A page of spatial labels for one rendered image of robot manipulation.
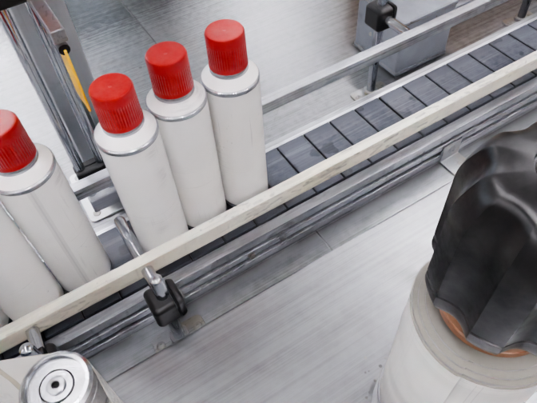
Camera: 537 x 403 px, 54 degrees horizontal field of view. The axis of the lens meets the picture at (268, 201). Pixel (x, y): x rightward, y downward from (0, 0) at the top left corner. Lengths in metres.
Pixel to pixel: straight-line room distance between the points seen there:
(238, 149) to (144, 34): 0.46
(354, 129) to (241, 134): 0.20
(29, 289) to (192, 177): 0.17
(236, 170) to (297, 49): 0.37
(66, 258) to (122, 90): 0.17
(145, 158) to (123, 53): 0.48
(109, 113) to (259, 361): 0.24
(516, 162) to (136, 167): 0.30
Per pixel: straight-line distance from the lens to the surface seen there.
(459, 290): 0.26
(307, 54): 0.84
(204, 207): 0.53
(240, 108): 0.47
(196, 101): 0.45
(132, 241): 0.53
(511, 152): 0.23
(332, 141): 0.64
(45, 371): 0.31
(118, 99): 0.40
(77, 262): 0.51
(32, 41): 0.53
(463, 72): 0.76
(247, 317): 0.50
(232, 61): 0.45
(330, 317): 0.50
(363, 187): 0.62
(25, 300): 0.51
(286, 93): 0.57
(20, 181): 0.43
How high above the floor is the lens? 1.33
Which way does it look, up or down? 52 degrees down
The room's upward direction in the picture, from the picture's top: 4 degrees counter-clockwise
